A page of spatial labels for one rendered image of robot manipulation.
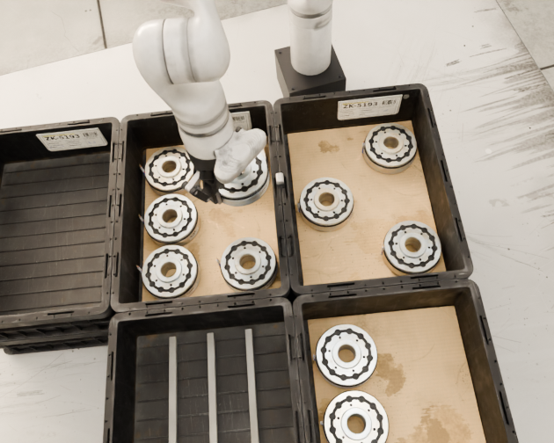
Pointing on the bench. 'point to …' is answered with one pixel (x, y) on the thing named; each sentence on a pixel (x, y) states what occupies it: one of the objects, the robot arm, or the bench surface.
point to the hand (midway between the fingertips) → (225, 185)
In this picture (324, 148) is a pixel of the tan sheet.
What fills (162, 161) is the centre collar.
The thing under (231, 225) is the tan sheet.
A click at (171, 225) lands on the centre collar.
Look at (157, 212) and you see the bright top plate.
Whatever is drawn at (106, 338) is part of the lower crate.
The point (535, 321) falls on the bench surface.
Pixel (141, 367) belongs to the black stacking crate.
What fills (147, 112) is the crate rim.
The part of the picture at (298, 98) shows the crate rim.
